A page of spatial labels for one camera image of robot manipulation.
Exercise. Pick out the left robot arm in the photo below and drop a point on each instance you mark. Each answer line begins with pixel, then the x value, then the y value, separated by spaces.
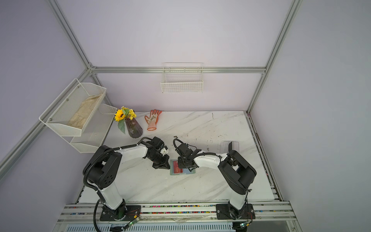
pixel 101 171

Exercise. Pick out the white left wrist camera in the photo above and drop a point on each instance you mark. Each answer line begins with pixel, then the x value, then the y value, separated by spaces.
pixel 164 151

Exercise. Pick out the white mesh upper shelf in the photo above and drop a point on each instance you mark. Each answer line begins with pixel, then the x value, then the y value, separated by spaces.
pixel 58 114

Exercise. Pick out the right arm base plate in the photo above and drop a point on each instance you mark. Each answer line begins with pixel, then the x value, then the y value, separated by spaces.
pixel 227 211

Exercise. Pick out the white wire wall basket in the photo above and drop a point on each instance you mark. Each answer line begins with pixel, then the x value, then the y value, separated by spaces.
pixel 182 77

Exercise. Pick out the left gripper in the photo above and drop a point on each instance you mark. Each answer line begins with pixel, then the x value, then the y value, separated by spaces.
pixel 164 165

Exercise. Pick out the beige cloth in shelf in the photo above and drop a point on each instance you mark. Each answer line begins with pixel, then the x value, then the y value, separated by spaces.
pixel 80 118

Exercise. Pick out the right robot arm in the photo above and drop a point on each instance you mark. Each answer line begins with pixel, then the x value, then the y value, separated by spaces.
pixel 235 169

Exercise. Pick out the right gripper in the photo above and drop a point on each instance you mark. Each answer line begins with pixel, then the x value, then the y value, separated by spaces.
pixel 186 163

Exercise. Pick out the yellow sunflower bouquet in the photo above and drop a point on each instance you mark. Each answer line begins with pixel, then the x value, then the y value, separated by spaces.
pixel 124 113

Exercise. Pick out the aluminium front rail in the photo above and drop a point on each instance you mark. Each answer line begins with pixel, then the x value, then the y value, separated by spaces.
pixel 196 212

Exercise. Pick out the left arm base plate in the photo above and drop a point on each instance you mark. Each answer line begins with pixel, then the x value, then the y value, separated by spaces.
pixel 123 213

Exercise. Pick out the red credit card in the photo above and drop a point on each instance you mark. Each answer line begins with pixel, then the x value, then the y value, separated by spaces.
pixel 176 169

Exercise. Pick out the green card holder wallet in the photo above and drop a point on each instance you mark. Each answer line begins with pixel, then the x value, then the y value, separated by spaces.
pixel 185 171

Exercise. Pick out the orange work glove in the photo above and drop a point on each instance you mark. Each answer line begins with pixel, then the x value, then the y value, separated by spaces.
pixel 152 119

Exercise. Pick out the white mesh shelf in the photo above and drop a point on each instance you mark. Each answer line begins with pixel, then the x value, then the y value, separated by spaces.
pixel 95 131
pixel 58 114

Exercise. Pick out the clear acrylic card box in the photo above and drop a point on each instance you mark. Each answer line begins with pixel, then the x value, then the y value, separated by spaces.
pixel 227 146

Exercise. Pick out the dark glass vase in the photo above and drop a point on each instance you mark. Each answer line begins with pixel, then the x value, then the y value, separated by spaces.
pixel 134 128

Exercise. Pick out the white mesh lower shelf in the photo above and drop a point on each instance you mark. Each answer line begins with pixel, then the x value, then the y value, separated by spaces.
pixel 95 131

